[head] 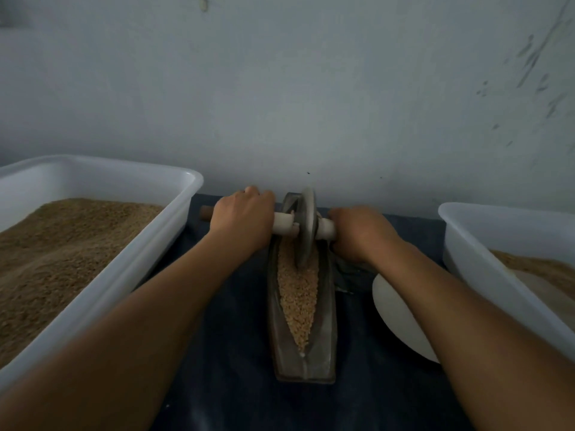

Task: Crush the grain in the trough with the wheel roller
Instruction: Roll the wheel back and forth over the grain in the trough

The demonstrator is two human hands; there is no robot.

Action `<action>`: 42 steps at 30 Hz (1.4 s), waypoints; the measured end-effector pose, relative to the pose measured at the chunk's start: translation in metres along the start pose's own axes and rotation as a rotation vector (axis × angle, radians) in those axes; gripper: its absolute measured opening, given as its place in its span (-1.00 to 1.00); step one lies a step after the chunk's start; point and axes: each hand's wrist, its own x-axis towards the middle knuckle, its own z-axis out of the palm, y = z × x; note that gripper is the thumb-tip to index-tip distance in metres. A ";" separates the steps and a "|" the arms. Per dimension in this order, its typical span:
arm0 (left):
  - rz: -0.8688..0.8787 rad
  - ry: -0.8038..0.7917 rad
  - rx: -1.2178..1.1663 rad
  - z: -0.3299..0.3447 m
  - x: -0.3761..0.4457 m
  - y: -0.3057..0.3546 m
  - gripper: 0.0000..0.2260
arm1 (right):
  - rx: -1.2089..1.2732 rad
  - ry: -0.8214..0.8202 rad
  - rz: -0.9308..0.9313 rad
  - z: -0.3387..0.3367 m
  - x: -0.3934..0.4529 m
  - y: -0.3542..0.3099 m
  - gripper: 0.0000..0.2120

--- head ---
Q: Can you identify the person's right forearm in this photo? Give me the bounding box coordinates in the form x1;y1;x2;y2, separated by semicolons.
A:
358;236;575;431

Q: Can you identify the person's left forearm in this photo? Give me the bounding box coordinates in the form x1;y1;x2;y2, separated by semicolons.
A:
0;230;264;431

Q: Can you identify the dark blue table cloth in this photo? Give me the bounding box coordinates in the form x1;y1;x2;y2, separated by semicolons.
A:
153;193;486;431

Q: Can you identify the person's left hand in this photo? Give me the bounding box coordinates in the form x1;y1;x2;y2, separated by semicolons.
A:
208;186;278;259

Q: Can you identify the white plastic tub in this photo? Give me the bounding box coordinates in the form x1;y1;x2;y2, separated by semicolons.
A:
438;202;575;361
0;155;205;393

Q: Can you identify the large brown grain heap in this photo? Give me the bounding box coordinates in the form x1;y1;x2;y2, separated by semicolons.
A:
489;250;575;298
0;198;165;370

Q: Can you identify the boat-shaped metal grinding trough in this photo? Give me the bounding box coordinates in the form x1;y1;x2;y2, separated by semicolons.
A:
266;192;340;385

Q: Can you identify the white round plate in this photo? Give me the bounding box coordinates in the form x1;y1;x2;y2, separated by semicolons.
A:
372;274;441;365

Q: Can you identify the white plastic scoop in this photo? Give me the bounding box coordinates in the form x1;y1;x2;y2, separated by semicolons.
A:
512;267;575;330

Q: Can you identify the person's right hand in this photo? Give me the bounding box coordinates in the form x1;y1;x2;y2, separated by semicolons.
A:
328;205;402;266

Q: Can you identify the metal grinding wheel with handle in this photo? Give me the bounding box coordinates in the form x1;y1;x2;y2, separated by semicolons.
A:
199;184;338;271

